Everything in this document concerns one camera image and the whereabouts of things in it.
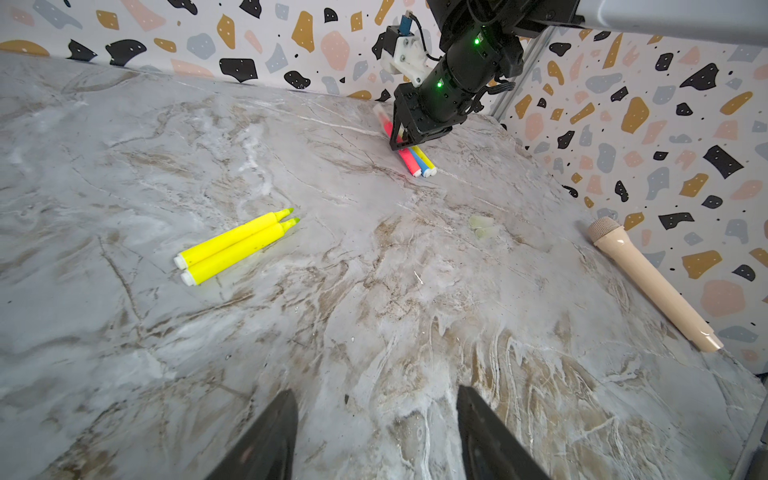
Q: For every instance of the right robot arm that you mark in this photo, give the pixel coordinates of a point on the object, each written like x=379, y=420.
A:
x=482, y=52

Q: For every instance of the pink highlighter pen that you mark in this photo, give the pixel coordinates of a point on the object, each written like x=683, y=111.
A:
x=411, y=164

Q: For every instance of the blue highlighter pen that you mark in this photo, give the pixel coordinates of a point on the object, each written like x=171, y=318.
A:
x=421, y=161

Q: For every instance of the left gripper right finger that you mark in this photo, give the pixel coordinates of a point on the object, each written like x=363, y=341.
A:
x=489, y=449

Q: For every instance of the yellow highlighter pen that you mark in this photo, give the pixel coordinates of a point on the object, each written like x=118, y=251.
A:
x=202, y=251
x=206, y=269
x=432, y=166

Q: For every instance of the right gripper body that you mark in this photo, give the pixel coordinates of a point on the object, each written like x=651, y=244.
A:
x=445, y=99

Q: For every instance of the wooden rolling pin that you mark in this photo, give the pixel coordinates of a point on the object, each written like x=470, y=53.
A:
x=612, y=239

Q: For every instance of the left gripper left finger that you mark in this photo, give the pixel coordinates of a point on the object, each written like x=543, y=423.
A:
x=266, y=449

